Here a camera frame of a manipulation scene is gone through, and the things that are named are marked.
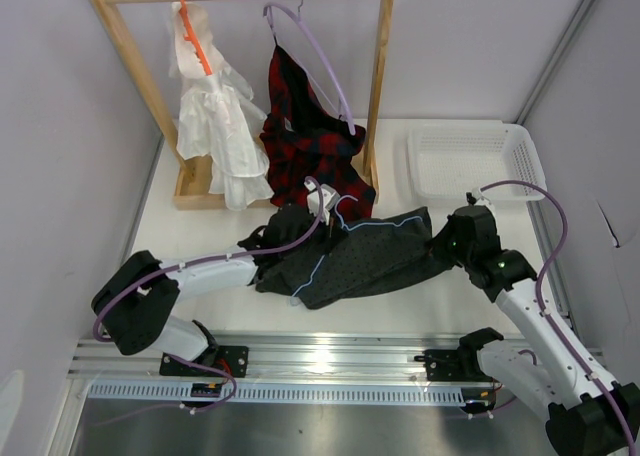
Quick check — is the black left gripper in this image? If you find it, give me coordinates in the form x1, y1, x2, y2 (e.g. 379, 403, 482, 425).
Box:
280, 205, 346, 259

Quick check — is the dark grey dotted skirt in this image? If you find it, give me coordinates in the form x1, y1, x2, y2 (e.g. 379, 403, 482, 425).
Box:
254, 205, 454, 311

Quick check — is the light blue wire hanger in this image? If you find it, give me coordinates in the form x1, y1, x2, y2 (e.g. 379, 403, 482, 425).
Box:
287, 195, 421, 307

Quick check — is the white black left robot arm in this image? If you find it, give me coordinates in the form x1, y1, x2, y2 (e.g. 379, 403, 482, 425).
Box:
91, 204, 330, 376

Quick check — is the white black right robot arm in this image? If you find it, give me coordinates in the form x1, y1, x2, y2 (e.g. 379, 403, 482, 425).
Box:
431, 205, 639, 455

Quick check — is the purple plastic hanger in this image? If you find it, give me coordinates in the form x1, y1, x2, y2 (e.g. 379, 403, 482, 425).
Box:
261, 0, 362, 136

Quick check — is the orange plastic hanger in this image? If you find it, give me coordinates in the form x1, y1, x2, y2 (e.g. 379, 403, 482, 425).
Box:
178, 0, 212, 76

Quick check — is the red black plaid garment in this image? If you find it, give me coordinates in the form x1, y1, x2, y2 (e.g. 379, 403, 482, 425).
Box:
260, 46, 376, 221

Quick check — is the white perforated plastic basket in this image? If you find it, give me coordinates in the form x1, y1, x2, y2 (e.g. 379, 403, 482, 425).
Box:
406, 121, 547, 202

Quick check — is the white ruffled dress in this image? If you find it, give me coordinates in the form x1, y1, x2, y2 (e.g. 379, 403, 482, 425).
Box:
170, 2, 274, 211

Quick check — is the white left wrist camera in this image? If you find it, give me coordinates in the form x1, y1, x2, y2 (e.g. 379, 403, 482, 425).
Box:
304, 181, 340, 225

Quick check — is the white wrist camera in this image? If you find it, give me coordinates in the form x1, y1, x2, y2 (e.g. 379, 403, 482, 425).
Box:
304, 181, 340, 225
465, 188, 493, 207

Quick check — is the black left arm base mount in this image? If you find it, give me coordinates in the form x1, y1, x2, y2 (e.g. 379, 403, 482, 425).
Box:
159, 345, 249, 378

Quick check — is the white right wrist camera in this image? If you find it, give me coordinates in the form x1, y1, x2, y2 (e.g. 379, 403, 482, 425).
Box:
465, 188, 493, 207

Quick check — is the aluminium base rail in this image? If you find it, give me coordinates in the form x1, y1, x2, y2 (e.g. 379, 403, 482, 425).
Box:
67, 253, 614, 390

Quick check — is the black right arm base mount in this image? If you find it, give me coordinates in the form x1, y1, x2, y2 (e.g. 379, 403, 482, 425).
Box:
413, 349, 493, 383

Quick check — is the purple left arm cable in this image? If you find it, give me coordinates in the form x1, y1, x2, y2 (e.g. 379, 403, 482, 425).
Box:
92, 175, 326, 420

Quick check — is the white slotted cable duct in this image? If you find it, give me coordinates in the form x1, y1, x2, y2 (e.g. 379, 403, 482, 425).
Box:
88, 380, 465, 407

